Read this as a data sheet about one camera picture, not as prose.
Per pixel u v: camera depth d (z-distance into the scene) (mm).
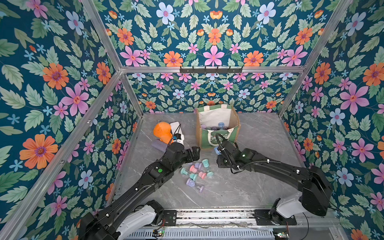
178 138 664
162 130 996
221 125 1055
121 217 420
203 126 1003
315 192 417
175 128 1071
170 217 736
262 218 727
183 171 873
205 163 906
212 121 1033
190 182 821
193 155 676
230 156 615
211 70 929
